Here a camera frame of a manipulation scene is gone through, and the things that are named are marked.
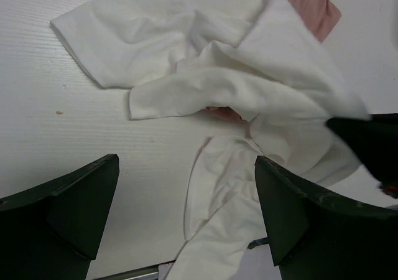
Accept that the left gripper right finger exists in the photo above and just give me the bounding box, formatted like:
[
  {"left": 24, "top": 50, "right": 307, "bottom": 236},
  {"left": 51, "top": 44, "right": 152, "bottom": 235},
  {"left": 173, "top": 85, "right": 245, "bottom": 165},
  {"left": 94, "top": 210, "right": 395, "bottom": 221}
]
[{"left": 255, "top": 157, "right": 397, "bottom": 279}]

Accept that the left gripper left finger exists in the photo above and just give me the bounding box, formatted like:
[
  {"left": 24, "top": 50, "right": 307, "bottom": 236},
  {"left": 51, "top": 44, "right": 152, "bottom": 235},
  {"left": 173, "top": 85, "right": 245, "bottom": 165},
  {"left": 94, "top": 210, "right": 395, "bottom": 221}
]
[{"left": 1, "top": 154, "right": 119, "bottom": 279}]

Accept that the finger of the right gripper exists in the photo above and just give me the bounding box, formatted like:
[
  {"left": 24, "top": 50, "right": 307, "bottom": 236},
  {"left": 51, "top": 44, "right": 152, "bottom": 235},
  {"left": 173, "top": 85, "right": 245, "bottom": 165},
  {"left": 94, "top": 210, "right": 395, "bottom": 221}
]
[{"left": 326, "top": 113, "right": 397, "bottom": 187}]

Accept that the pink printed t shirt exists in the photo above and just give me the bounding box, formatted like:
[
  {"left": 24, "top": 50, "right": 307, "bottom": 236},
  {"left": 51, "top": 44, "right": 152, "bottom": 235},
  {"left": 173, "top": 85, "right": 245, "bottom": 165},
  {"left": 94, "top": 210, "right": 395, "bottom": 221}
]
[{"left": 186, "top": 0, "right": 343, "bottom": 122}]

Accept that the white t shirt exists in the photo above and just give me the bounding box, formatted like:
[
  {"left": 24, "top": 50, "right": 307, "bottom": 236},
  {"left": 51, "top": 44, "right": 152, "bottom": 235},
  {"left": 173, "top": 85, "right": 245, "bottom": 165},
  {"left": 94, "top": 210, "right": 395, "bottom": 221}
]
[{"left": 50, "top": 0, "right": 368, "bottom": 279}]

